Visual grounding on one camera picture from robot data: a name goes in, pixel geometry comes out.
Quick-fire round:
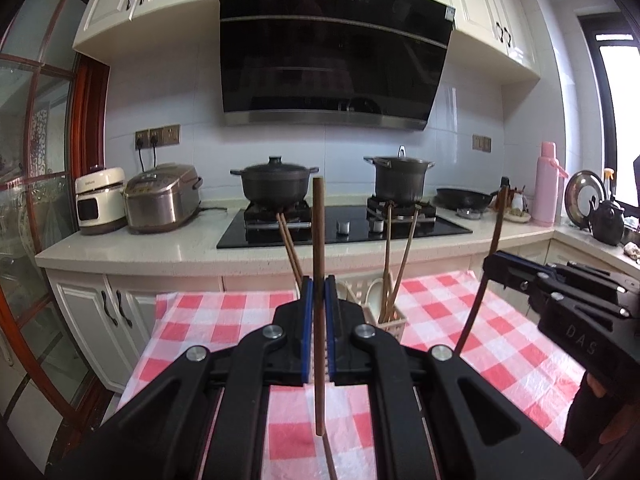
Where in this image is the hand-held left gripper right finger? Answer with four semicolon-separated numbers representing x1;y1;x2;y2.
324;275;586;480

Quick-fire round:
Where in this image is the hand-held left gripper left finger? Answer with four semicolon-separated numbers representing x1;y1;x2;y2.
47;276;315;480

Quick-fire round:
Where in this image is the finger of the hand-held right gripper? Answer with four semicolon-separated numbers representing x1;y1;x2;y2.
486;253;640;294
483;259;629;319

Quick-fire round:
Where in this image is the dark brown chopstick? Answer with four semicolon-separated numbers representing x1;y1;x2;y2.
454;185;511;357

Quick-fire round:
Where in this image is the cream plastic utensil holder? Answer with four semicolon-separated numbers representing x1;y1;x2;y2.
334;280;407;343

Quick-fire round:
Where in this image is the thick brown wooden chopstick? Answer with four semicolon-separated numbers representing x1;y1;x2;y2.
312;177;327;436

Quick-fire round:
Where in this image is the person's right hand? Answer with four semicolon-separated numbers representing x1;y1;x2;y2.
589;376;640;462

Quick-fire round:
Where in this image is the white lower cabinet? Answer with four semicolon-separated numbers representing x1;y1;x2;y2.
47;267;226;393
470;239;640;321

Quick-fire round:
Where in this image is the pink thermos flask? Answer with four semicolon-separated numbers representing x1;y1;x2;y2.
531;141;570;227

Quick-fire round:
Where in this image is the thin brown chopstick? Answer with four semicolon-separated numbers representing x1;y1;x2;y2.
321;435;340;480
276;212;301;286
280;211;305;281

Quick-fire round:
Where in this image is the black wok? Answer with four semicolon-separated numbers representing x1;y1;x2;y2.
436;187;501;212

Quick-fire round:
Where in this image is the light brown wooden chopstick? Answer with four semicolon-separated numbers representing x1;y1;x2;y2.
390;205;420;318
382;204;394;322

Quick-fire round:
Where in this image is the glass pot lid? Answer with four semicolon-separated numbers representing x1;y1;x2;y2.
565;170;608;223

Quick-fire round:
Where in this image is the black kettle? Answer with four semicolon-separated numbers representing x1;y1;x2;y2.
589;199;626;247

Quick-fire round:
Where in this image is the black glass gas cooktop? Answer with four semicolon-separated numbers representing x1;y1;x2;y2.
216;199;473;250

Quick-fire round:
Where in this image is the red white checkered tablecloth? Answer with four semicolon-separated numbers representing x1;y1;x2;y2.
116;270;588;480

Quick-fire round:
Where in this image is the dark grey stockpot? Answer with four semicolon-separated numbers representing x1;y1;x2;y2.
364;146;436;203

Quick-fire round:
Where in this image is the black casserole pot with lid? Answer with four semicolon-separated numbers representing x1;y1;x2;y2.
230;156;320;208

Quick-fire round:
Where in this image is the dark framed window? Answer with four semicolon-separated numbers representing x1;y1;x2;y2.
577;12;640;221

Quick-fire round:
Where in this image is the bronze rice cooker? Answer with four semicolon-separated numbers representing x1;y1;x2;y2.
122;162;203;234

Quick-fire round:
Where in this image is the white small kitchen appliance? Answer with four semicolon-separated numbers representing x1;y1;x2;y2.
75;165;127;236

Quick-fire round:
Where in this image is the white upper cabinet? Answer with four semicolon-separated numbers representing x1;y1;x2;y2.
445;0;543;83
72;0;228;67

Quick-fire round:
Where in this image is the black glass range hood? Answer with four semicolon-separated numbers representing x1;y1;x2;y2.
218;0;456;132

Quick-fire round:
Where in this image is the wooden framed glass door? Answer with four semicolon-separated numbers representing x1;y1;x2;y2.
0;0;111;461

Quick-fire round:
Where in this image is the triple wall outlet panel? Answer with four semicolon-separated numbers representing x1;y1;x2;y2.
135;124;181;148

